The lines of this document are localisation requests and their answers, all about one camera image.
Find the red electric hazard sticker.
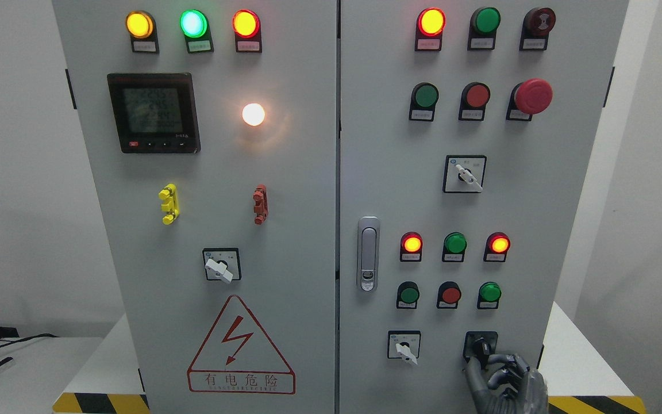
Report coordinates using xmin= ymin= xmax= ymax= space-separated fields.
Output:
xmin=187 ymin=294 xmax=296 ymax=394

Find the red terminal connector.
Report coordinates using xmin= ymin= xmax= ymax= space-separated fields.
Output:
xmin=252 ymin=184 xmax=268 ymax=225

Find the dark red buzzer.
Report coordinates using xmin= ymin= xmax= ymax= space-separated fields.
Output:
xmin=519 ymin=7 xmax=556 ymax=51

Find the grey left cabinet door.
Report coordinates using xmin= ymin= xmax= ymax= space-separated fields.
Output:
xmin=53 ymin=1 xmax=337 ymax=413

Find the green indicator top right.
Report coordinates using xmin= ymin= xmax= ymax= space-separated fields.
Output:
xmin=467 ymin=7 xmax=501 ymax=51

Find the green push button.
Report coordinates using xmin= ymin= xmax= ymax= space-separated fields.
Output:
xmin=476 ymin=281 xmax=502 ymax=309
xmin=396 ymin=281 xmax=420 ymax=309
xmin=408 ymin=82 xmax=440 ymax=121

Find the grey cabinet door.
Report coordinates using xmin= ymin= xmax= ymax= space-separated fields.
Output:
xmin=338 ymin=1 xmax=629 ymax=413
xmin=53 ymin=1 xmax=337 ymax=413

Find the red indicator light middle right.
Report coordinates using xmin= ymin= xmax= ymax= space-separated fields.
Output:
xmin=483 ymin=232 xmax=511 ymax=262

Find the yellow indicator light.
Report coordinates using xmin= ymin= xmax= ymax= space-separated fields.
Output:
xmin=125 ymin=10 xmax=159 ymax=54

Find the red push button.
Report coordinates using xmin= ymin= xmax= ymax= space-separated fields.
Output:
xmin=436 ymin=281 xmax=462 ymax=309
xmin=458 ymin=82 xmax=491 ymax=121

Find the red push button lower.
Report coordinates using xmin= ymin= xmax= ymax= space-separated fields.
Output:
xmin=436 ymin=281 xmax=462 ymax=309

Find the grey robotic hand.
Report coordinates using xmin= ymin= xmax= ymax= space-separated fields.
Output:
xmin=465 ymin=354 xmax=549 ymax=413

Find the white selector switch left door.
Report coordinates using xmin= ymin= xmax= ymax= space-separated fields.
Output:
xmin=202 ymin=247 xmax=242 ymax=285

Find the black rotary knob switch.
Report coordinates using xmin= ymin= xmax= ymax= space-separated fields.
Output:
xmin=463 ymin=332 xmax=498 ymax=370

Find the green push button lower left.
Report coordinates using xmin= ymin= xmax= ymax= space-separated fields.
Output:
xmin=396 ymin=281 xmax=420 ymax=309

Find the white lit lamp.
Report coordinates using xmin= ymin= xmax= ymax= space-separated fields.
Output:
xmin=241 ymin=102 xmax=266 ymax=127

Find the green push button lower right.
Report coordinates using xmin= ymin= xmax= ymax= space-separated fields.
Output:
xmin=476 ymin=281 xmax=502 ymax=309

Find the white selector switch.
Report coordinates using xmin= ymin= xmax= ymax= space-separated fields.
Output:
xmin=443 ymin=155 xmax=487 ymax=193
xmin=388 ymin=330 xmax=421 ymax=366

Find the red push button upper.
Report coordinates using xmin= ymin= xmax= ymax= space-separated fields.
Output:
xmin=458 ymin=82 xmax=491 ymax=121

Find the green indicator light middle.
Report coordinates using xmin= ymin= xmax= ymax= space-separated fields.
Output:
xmin=441 ymin=232 xmax=468 ymax=263

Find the silver door handle lock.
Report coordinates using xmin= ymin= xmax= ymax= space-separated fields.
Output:
xmin=356 ymin=216 xmax=379 ymax=293

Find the white selector switch lower right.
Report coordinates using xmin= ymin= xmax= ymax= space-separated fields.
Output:
xmin=388 ymin=330 xmax=421 ymax=366

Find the red lit indicator top right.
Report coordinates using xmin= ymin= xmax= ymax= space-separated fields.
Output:
xmin=414 ymin=7 xmax=446 ymax=52

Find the yellow terminal connector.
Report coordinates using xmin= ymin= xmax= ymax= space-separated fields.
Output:
xmin=158 ymin=183 xmax=180 ymax=225

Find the grey right cabinet door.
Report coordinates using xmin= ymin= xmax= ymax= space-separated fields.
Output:
xmin=338 ymin=1 xmax=629 ymax=413

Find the black digital power meter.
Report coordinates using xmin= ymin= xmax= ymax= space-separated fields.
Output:
xmin=107 ymin=72 xmax=201 ymax=153

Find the red emergency stop button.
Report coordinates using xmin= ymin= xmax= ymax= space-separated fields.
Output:
xmin=505 ymin=78 xmax=553 ymax=121

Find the green lit indicator light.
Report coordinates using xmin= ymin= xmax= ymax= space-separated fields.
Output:
xmin=179 ymin=9 xmax=214 ymax=54

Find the white selector switch upper right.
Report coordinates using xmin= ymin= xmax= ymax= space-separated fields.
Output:
xmin=443 ymin=155 xmax=487 ymax=193

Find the green push button upper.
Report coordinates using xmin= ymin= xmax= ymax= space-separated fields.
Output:
xmin=408 ymin=82 xmax=440 ymax=121

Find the red lit indicator light left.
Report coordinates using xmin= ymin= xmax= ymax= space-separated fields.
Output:
xmin=232 ymin=9 xmax=262 ymax=54

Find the red indicator light middle left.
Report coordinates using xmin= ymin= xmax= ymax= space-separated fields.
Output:
xmin=399 ymin=232 xmax=423 ymax=262

